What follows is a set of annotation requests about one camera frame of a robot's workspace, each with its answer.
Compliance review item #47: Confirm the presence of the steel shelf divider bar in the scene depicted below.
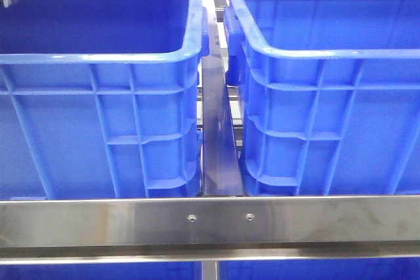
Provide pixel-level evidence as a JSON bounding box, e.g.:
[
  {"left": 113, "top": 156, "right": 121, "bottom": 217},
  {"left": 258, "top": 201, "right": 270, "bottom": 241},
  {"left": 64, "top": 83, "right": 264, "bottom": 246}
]
[{"left": 201, "top": 12, "right": 243, "bottom": 197}]

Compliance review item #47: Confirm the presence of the steel front shelf rail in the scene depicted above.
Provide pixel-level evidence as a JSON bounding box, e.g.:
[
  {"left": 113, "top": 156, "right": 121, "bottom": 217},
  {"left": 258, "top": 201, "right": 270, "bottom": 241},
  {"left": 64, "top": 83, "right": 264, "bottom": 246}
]
[{"left": 1, "top": 195, "right": 419, "bottom": 264}]

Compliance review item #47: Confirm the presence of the blue bin lower left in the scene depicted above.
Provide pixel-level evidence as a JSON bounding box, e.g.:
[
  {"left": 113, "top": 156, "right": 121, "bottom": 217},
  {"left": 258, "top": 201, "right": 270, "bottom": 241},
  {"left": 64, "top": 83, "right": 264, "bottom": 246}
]
[{"left": 1, "top": 262, "right": 201, "bottom": 279}]

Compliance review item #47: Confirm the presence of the blue bin with buttons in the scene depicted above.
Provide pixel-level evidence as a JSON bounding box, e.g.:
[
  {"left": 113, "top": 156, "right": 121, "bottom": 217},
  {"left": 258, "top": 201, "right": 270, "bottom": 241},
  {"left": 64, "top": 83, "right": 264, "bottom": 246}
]
[{"left": 225, "top": 0, "right": 419, "bottom": 196}]

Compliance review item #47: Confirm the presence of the blue bin lower right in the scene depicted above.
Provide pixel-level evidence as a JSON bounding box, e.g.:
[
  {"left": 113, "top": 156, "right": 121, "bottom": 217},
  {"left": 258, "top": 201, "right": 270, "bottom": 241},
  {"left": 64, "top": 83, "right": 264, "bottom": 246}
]
[{"left": 220, "top": 258, "right": 419, "bottom": 279}]

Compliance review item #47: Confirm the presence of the blue empty bin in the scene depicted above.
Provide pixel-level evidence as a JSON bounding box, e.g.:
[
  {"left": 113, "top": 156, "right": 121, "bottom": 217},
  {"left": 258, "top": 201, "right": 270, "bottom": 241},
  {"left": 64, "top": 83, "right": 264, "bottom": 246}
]
[{"left": 1, "top": 0, "right": 208, "bottom": 201}]

